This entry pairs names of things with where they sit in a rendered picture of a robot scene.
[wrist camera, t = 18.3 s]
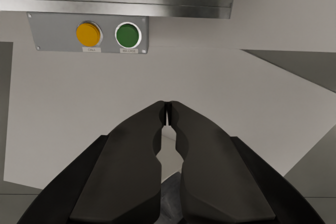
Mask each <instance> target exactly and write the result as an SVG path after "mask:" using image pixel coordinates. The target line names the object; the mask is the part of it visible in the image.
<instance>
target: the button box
mask: <svg viewBox="0 0 336 224"><path fill-rule="evenodd" d="M26 15H27V19H28V22H29V26H30V30H31V33H32V37H33V40H34V44H35V48H36V50H37V51H53V52H85V53H118V54H147V53H148V49H149V16H143V15H118V14H92V13H67V12H41V11H27V12H26ZM84 23H91V24H93V25H95V26H96V27H97V28H98V30H99V32H100V40H99V42H98V43H97V44H96V45H94V46H85V45H83V44H82V43H81V42H80V41H79V40H78V38H77V28H78V27H79V26H80V25H82V24H84ZM123 25H132V26H134V27H135V28H136V29H137V31H138V33H139V39H138V42H137V44H136V45H135V46H133V47H129V48H128V47H124V46H122V45H120V44H119V42H118V40H117V31H118V29H119V28H120V27H121V26H123Z"/></svg>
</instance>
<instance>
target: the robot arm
mask: <svg viewBox="0 0 336 224"><path fill-rule="evenodd" d="M167 118H168V125H169V126H171V127H172V128H173V129H174V131H175V132H176V142H175V149H176V151H177V152H178V153H179V154H180V155H181V157H182V158H183V161H184V162H183V163H182V169H181V173H180V172H179V171H178V172H176V173H174V174H173V175H171V176H170V177H169V178H167V179H166V180H165V181H164V182H163V183H162V164H161V162H160V161H159V160H158V159H157V157H156V155H157V154H158V153H159V152H160V150H161V146H162V128H163V127H164V126H166V123H167ZM17 224H325V222H324V221H323V219H322V218H321V217H320V216H319V214H318V213H317V212H316V211H315V209H314V208H313V207H312V206H311V205H310V203H309V202H308V201H307V200H306V199H305V198H304V197H303V196H302V195H301V193H300V192H299V191H298V190H297V189H296V188H295V187H294V186H293V185H292V184H291V183H289V182H288V181H287V180H286V179H285V178H284V177H283V176H282V175H281V174H279V173H278V172H277V171H276V170H275V169H274V168H273V167H272V166H270V165H269V164H268V163H267V162H266V161H265V160H264V159H262V158H261V157H260V156H259V155H258V154H257V153H256V152H254V151H253V150H252V149H251V148H250V147H249V146H248V145H246V144H245V143H244V142H243V141H242V140H241V139H240V138H238V137H237V136H230V135H228V134H227V133H226V132H225V131H224V130H223V129H222V128H221V127H219V126H218V125H217V124H216V123H214V122H213V121H211V120H210V119H208V118H207V117H205V116H203V115H202V114H200V113H198V112H196V111H195V110H193V109H191V108H189V107H187V106H186V105H184V104H182V103H180V102H179V101H174V100H172V101H163V100H159V101H157V102H155V103H153V104H152V105H150V106H148V107H146V108H144V109H143V110H141V111H139V112H137V113H135V114H134V115H132V116H130V117H129V118H127V119H125V120H124V121H122V122H121V123H120V124H119V125H117V126H116V127H115V128H114V129H113V130H112V131H111V132H110V133H109V134H108V135H100V136H99V137H98V138H97V139H96V140H95V141H94V142H93V143H92V144H91V145H90V146H89V147H87V148H86V149H85V150H84V151H83V152H82V153H81V154H80V155H79V156H78V157H77V158H76V159H75V160H73V161H72V162H71V163H70V164H69V165H68V166H67V167H66V168H65V169H64V170H63V171H62V172H60V173H59V174H58V175H57V176H56V177H55V178H54V179H53V180H52V181H51V182H50V183H49V184H48V185H47V186H46V187H45V188H44V189H43V190H42V191H41V193H40V194H39V195H38V196H37V197H36V198H35V199H34V201H33V202H32V203H31V204H30V206H29V207H28V208H27V210H26V211H25V212H24V214H23V215H22V216H21V218H20V219H19V221H18V222H17Z"/></svg>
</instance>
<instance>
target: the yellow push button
mask: <svg viewBox="0 0 336 224"><path fill-rule="evenodd" d="M76 36H77V38H78V40H79V41H80V42H81V43H82V44H83V45H85V46H88V47H92V46H95V45H96V44H97V43H98V42H99V41H100V38H101V34H100V31H99V29H98V28H97V27H96V26H95V25H94V24H92V23H83V24H81V25H80V26H79V27H78V28H77V30H76Z"/></svg>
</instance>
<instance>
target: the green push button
mask: <svg viewBox="0 0 336 224"><path fill-rule="evenodd" d="M116 38H117V41H118V42H119V44H120V45H121V46H123V47H125V48H131V47H134V46H135V45H136V44H137V43H138V40H139V32H138V30H137V29H136V28H135V27H134V26H132V25H130V24H124V25H122V26H121V27H120V28H119V29H118V30H117V32H116Z"/></svg>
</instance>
